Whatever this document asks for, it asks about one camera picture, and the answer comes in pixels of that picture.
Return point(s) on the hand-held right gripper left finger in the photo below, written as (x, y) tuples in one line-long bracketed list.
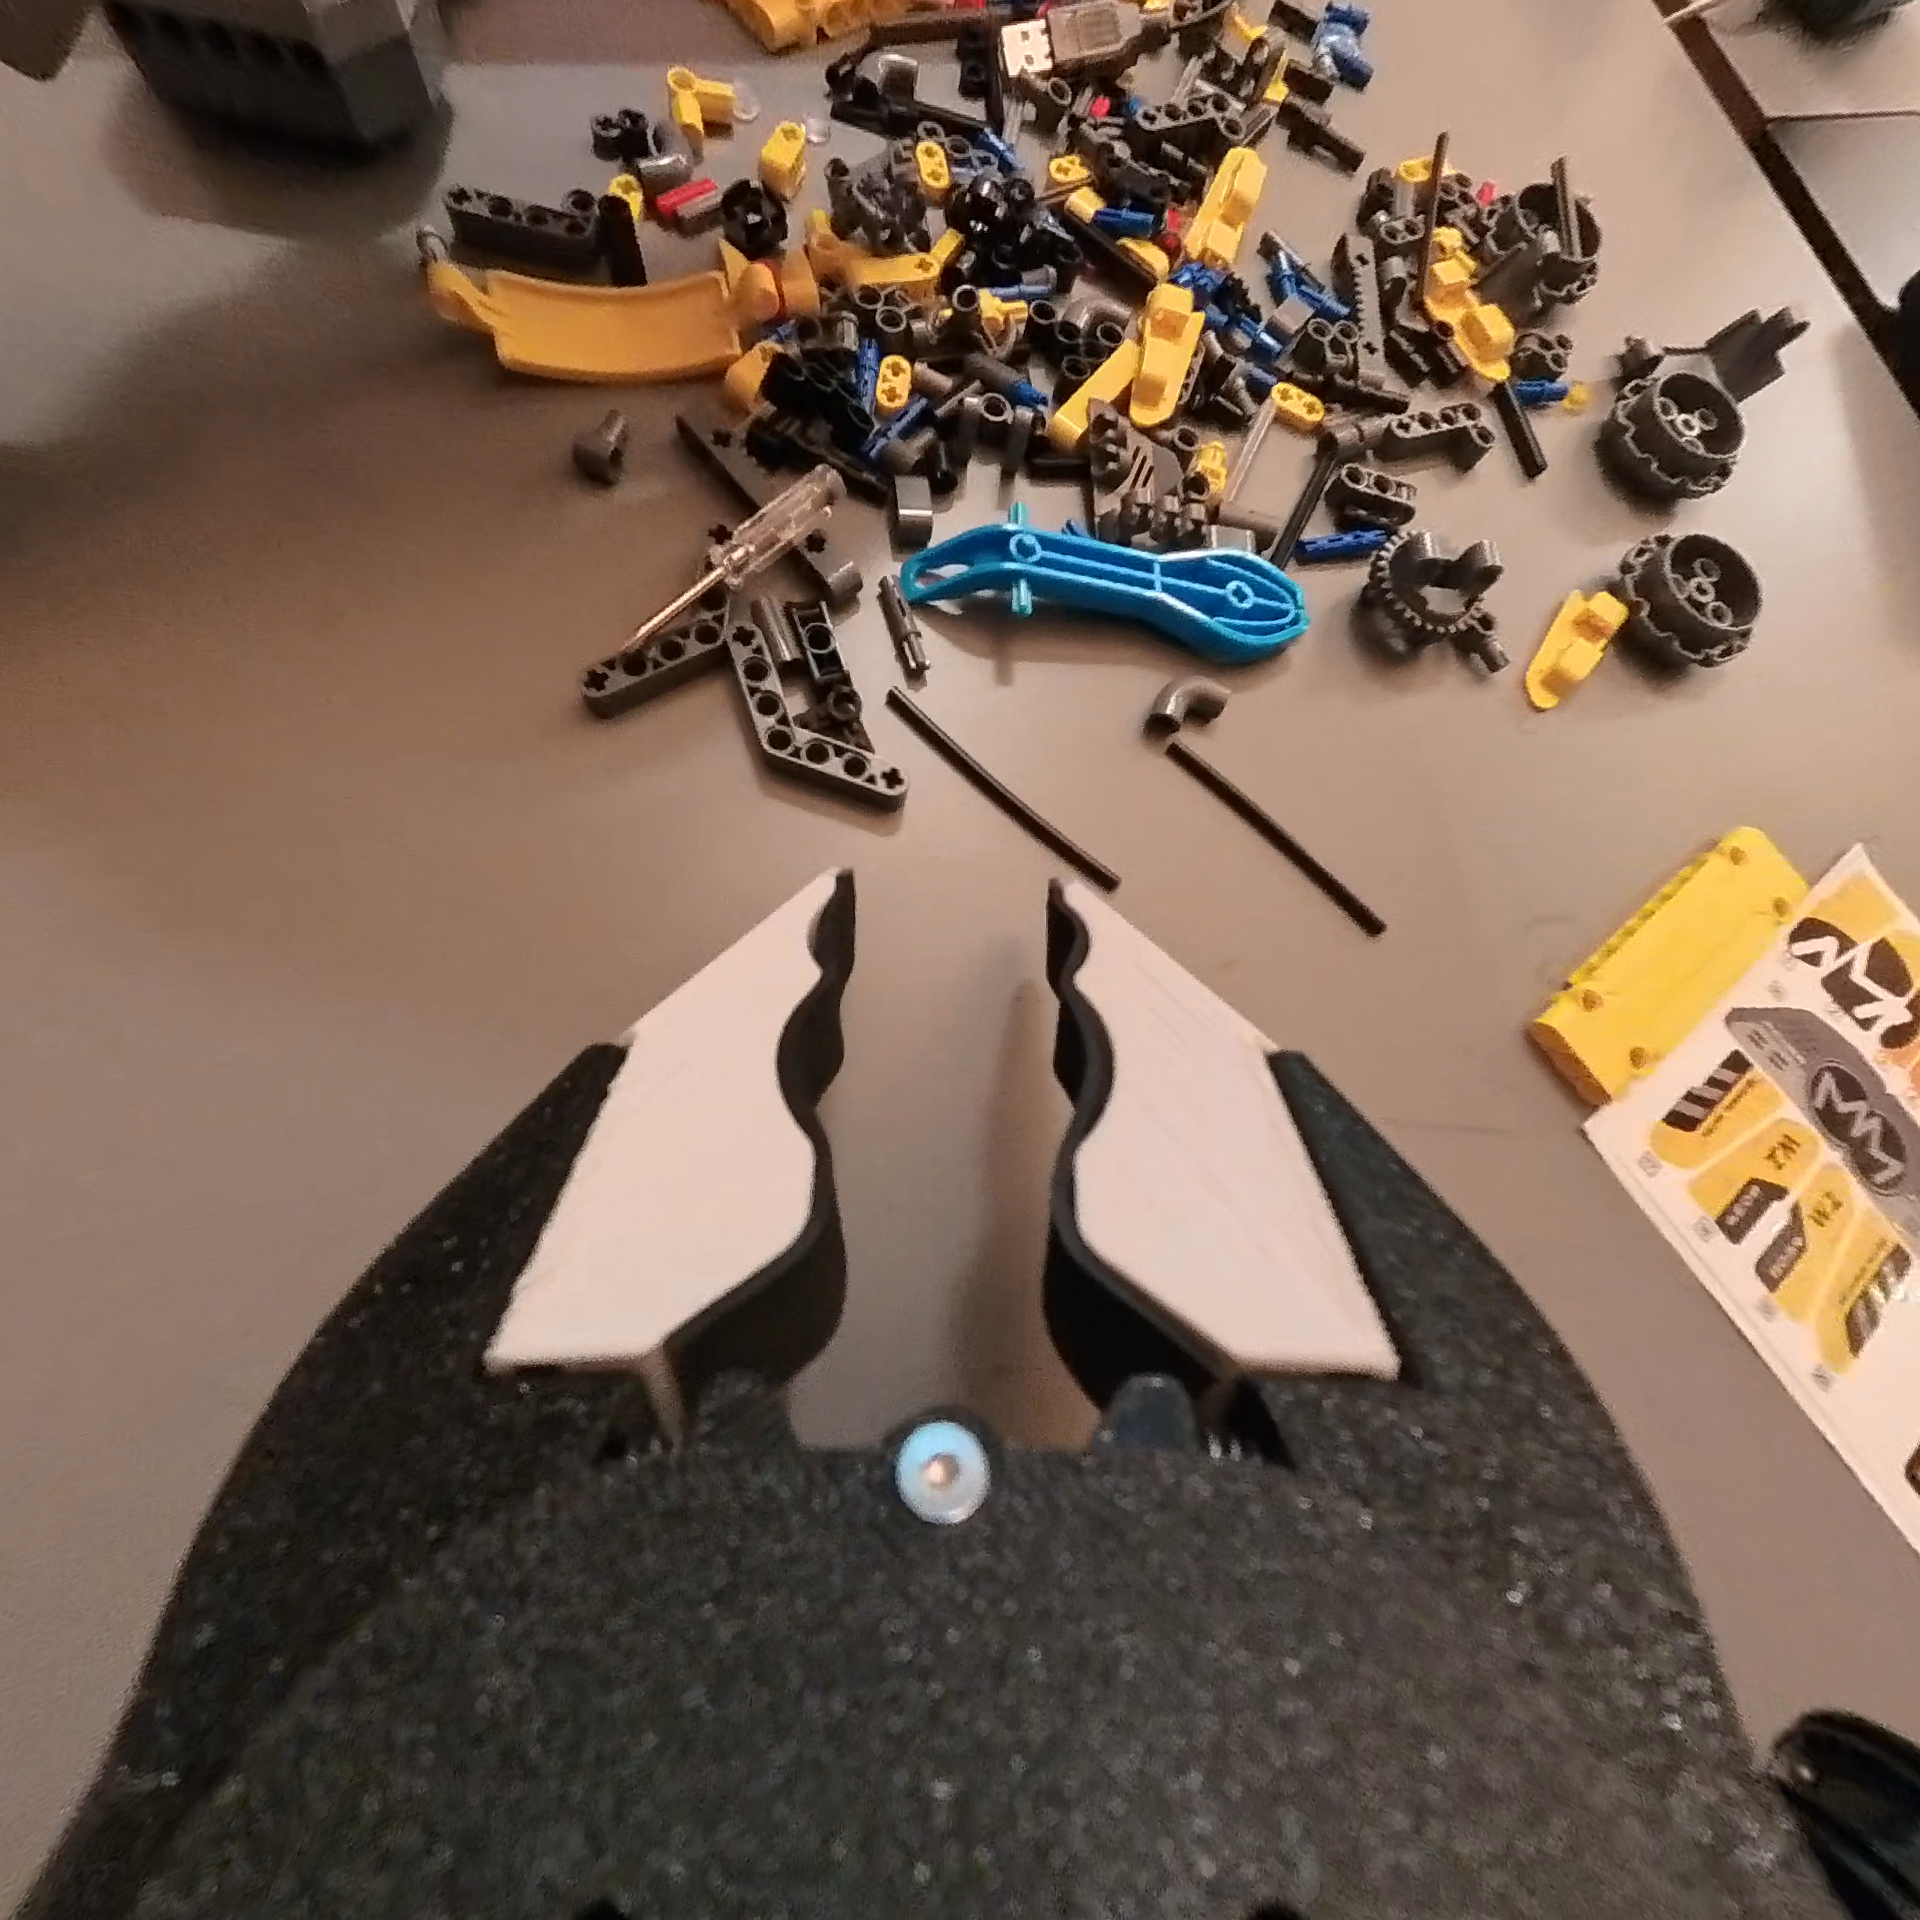
[(674, 1184)]

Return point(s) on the thin black rod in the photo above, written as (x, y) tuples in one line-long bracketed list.
[(1276, 840), (1002, 788)]

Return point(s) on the yellow and grey sticker sheet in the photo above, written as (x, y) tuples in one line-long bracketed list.
[(1800, 1201)]

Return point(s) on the blue brick separator tool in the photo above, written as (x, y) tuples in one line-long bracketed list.
[(1142, 578)]

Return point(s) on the grey toy battery hub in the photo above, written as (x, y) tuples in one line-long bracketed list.
[(270, 60)]

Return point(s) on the black usb plug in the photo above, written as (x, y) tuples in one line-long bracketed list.
[(1080, 31)]

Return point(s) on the grey elbow connector piece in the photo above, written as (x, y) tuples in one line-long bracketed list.
[(1194, 702)]

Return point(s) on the pile of toy building pieces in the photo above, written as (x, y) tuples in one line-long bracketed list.
[(1162, 352)]

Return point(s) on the dark grey toy wheel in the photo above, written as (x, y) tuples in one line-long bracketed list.
[(1650, 616), (1629, 450)]

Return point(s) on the angled dark grey holed beam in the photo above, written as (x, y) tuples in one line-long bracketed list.
[(820, 744)]

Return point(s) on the small yellow toy panel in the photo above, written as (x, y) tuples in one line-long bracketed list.
[(1576, 646)]

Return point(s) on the small dark grey bush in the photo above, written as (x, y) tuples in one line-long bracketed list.
[(599, 447)]

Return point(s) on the straight dark grey holed beam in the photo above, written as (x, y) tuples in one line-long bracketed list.
[(661, 657)]

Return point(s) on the long yellow holed beam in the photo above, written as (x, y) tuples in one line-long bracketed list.
[(810, 12)]

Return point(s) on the small black pin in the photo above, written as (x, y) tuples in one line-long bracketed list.
[(904, 622)]

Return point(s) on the long yellow toy block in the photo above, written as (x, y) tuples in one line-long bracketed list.
[(1665, 961)]

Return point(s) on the yellow curved toy panel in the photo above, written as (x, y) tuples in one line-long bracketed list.
[(599, 338)]

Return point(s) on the black glossy object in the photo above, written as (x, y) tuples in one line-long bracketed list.
[(1853, 1815)]

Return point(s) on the black fork connector piece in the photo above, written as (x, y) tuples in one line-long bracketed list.
[(1748, 346)]

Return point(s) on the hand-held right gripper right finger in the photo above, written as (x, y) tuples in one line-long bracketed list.
[(1214, 1184)]

